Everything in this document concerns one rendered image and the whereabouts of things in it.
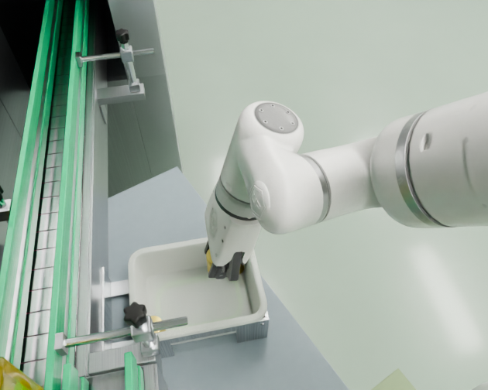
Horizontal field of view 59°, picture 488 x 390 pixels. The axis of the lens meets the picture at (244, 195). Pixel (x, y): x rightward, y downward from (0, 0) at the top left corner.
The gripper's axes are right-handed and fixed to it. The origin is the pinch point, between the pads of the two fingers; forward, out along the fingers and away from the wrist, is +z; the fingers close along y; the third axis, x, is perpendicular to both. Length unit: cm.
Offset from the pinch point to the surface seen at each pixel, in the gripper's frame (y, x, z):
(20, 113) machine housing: -59, -37, 26
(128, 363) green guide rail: 14.9, -14.0, -0.6
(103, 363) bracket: 11.5, -16.8, 8.5
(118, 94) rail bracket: -52, -13, 11
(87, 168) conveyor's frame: -27.5, -19.8, 10.6
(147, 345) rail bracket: 11.3, -11.1, 3.8
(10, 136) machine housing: -48, -37, 23
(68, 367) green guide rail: 14.1, -21.0, 1.3
